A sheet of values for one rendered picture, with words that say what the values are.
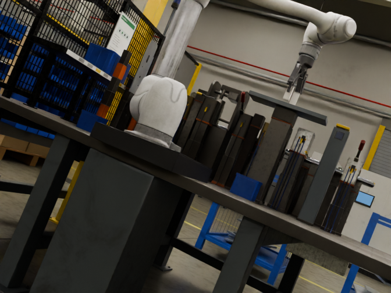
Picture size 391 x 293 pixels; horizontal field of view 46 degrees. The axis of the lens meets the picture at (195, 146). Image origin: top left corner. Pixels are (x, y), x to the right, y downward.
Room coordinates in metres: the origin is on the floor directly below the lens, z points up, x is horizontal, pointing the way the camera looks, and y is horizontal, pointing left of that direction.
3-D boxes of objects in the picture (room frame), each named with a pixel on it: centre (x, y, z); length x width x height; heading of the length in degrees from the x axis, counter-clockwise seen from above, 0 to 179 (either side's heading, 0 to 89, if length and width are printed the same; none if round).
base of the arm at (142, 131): (1.84, 0.15, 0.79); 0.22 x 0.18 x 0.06; 78
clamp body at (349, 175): (2.15, -0.72, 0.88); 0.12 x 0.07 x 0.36; 161
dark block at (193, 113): (2.39, 0.06, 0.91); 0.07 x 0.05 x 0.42; 161
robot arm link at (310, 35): (2.10, -0.32, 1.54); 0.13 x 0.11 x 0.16; 22
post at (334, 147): (2.04, -0.57, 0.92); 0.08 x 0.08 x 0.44; 71
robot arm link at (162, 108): (1.86, 0.18, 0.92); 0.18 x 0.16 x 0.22; 22
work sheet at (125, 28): (2.94, 0.71, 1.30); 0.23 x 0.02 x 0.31; 161
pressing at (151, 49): (2.77, 0.47, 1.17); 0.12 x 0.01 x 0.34; 161
